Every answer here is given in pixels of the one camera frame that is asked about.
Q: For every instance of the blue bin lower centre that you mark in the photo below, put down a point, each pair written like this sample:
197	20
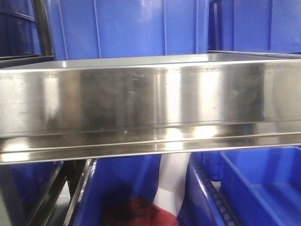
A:
117	180

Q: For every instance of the red mesh material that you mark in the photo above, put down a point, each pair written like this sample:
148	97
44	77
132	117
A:
137	212

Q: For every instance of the blue outer bin lower right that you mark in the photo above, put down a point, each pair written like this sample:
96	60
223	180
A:
202	205

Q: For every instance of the large blue bin centre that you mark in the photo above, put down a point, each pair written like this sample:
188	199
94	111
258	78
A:
84	29

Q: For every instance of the blue bin upper right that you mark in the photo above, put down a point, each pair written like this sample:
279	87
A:
255	25

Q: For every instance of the blue bin lower left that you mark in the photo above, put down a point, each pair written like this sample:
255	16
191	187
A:
30	179

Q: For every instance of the blue bin upper left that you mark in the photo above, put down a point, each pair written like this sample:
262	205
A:
18	31

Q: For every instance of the black shelf post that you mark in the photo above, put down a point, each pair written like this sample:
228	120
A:
42	24

